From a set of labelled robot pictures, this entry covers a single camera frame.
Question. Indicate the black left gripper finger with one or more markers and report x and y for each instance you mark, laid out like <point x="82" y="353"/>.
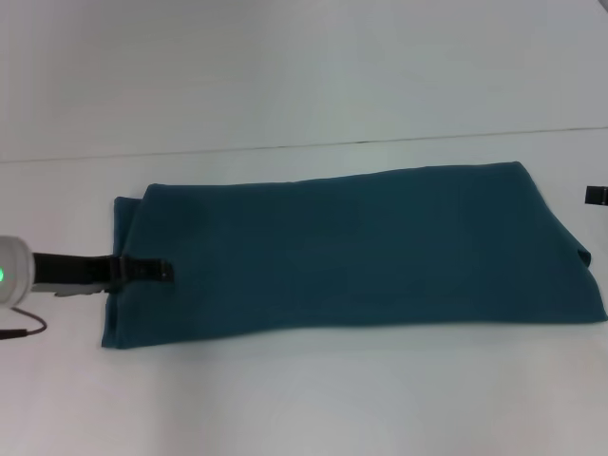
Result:
<point x="147" y="271"/>

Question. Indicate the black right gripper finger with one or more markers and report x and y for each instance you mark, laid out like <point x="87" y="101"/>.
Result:
<point x="597" y="195"/>

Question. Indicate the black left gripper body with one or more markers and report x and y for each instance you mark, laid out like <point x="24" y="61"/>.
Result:
<point x="71" y="271"/>

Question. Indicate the teal t-shirt with FREE print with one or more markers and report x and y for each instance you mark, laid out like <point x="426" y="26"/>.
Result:
<point x="356" y="247"/>

